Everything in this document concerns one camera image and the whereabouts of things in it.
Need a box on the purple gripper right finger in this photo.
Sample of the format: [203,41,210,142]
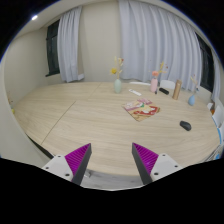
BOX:
[131,142,184,186]

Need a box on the dark window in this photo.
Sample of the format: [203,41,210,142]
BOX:
[197,35,215,92]
[46,21,60,76]

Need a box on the white chair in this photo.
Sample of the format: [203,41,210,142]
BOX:
[160,80,175,90]
[207,98,224,127]

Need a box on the colourful paper mat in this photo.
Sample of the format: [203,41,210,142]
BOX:
[122,98,160,121]

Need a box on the black rectangular case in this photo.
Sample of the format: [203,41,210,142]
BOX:
[159,88,169,95]

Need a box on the green vase with flowers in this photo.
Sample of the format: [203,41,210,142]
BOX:
[110,57,124,93]

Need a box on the right dark window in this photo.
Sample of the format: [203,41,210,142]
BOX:
[197,35,215,92]

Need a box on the pink vase with flowers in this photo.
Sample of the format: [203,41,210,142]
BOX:
[150,61,166,93]

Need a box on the white remote control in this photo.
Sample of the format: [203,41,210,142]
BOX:
[128,89,142,96]

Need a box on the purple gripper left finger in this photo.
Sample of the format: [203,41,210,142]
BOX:
[41,142,93,187]

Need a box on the brown cylindrical bottle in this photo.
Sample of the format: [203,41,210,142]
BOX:
[172,80,182,100]

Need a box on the large right white curtain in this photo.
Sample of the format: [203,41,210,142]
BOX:
[118,0,202,91]

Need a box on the white chair back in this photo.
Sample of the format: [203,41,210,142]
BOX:
[160,80,175,90]

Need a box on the black computer mouse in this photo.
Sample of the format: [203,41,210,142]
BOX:
[180,121,192,131]

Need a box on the left dark window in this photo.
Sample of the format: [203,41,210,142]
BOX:
[46,21,60,76]

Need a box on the left white curtain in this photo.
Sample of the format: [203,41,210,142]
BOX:
[57,6,82,83]

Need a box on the white chair at right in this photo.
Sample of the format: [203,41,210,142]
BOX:
[207,98,224,127]

